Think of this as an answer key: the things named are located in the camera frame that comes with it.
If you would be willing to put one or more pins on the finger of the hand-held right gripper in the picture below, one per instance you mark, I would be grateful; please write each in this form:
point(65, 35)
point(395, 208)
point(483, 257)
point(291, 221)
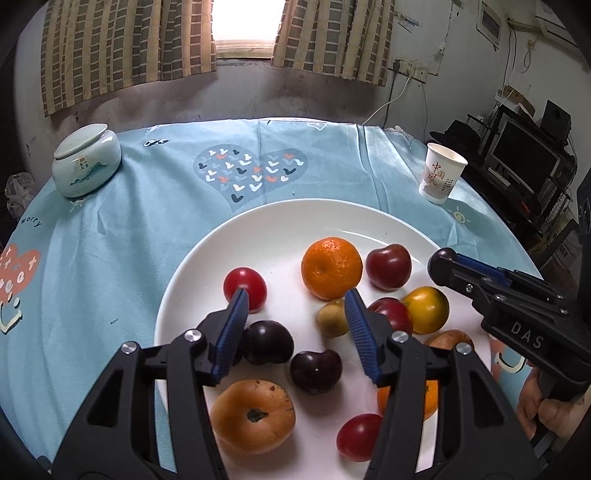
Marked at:
point(445, 270)
point(485, 269)

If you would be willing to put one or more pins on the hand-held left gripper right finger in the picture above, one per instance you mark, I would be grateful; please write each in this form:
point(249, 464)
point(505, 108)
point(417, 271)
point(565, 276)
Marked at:
point(362, 332)

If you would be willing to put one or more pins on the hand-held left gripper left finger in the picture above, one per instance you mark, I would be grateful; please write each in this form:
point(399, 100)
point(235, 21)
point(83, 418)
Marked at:
point(231, 332)

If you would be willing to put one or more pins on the small yellow fruit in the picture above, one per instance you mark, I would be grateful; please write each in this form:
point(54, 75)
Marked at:
point(331, 318)

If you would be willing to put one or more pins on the dark red plum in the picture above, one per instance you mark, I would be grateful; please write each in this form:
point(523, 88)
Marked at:
point(395, 316)
point(388, 266)

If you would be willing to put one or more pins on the dark purple plum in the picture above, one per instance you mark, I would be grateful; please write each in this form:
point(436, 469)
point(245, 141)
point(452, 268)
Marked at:
point(316, 371)
point(268, 342)

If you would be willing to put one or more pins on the yellow-green round fruit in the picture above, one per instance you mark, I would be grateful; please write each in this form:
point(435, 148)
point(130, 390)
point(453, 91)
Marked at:
point(425, 309)

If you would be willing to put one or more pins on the small bright red plum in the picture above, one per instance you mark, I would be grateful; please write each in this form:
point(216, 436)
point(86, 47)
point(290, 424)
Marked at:
point(355, 436)
point(247, 281)

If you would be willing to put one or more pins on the purple-striped pepino melon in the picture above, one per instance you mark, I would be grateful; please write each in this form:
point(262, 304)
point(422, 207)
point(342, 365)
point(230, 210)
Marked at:
point(445, 339)

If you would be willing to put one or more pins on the orange mandarin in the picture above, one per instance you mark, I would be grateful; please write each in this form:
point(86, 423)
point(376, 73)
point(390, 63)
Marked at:
point(430, 399)
point(331, 267)

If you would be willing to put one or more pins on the cream melon with stem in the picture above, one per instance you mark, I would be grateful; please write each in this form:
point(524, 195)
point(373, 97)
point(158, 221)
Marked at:
point(253, 415)

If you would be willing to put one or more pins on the white oval plate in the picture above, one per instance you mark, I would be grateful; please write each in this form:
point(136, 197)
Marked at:
point(277, 240)

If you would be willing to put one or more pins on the person's right hand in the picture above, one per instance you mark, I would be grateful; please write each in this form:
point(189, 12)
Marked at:
point(554, 415)

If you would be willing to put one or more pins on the black computer desk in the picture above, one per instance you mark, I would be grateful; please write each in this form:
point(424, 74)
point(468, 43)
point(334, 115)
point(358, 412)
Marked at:
point(521, 207)

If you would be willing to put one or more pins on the white power strip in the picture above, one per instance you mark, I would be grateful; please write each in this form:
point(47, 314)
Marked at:
point(499, 177)

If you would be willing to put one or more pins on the white paper cup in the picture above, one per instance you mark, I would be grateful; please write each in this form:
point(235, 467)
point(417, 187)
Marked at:
point(441, 175)

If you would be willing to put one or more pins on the computer monitor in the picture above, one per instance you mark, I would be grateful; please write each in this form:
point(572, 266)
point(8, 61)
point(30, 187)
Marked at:
point(526, 157)

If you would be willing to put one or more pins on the black hat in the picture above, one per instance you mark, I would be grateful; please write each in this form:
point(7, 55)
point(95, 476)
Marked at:
point(457, 134)

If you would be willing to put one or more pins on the light blue printed tablecloth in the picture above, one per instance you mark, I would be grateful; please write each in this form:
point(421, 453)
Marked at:
point(138, 207)

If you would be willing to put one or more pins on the small black speaker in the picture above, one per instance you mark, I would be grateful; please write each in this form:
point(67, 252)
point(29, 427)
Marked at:
point(556, 117)

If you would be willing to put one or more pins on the cardboard box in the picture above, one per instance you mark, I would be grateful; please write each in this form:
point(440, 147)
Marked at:
point(519, 99)

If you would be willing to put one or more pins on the celadon lidded ceramic jar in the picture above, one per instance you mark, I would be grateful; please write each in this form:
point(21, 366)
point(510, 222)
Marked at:
point(85, 161)

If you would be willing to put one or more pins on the white air conditioner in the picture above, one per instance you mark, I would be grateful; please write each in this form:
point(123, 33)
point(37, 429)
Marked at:
point(554, 27)

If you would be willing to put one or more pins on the clear plastic bag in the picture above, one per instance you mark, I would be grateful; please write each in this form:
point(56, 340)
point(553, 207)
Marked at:
point(18, 194)

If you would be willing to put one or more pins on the striped beige grey curtain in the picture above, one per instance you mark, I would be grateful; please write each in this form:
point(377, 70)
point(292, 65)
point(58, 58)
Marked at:
point(120, 46)
point(332, 37)

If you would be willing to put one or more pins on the bright window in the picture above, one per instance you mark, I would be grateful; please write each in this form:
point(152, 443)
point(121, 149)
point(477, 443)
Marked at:
point(247, 23)

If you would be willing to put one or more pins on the white wall power outlet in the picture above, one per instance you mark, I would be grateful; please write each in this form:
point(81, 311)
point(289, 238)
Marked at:
point(408, 70)

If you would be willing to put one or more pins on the white wall electrical box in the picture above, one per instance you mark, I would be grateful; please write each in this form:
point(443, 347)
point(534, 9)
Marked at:
point(489, 25)

